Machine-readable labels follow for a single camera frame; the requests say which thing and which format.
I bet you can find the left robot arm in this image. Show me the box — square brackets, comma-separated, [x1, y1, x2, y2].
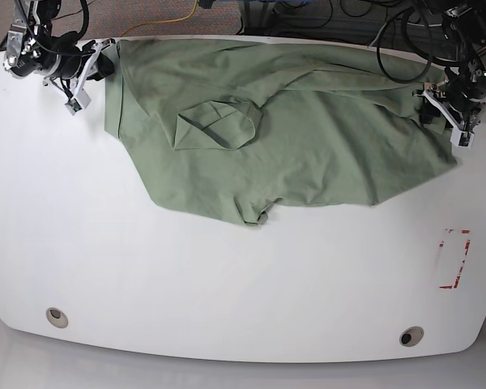
[371, 1, 486, 147]

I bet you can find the green polo t-shirt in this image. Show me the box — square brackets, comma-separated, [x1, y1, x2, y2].
[104, 39, 457, 225]

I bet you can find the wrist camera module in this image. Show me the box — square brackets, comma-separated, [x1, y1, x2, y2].
[65, 90, 92, 116]
[450, 127, 475, 148]

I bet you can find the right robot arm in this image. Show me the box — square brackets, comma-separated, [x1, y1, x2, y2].
[3, 1, 115, 100]

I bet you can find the right table cable grommet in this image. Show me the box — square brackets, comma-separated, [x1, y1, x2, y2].
[399, 327, 424, 348]

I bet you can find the table cable grommet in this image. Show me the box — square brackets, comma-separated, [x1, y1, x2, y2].
[399, 327, 424, 348]
[45, 307, 69, 329]

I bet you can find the yellow cable on floor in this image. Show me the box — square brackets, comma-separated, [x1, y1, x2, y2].
[120, 0, 198, 38]

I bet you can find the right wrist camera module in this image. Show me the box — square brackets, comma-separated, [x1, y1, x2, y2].
[65, 90, 92, 116]

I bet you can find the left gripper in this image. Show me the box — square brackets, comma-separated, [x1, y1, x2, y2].
[413, 79, 486, 133]

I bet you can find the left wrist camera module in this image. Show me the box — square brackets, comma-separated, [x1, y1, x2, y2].
[450, 127, 475, 148]

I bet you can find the red tape rectangle marking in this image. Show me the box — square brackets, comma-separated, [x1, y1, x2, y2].
[436, 229, 471, 290]

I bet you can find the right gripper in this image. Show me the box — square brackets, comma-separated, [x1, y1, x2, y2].
[42, 38, 116, 96]

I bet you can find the left table cable grommet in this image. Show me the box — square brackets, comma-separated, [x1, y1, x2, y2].
[45, 307, 69, 329]

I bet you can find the white cable on floor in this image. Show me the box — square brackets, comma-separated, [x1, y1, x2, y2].
[367, 19, 398, 49]

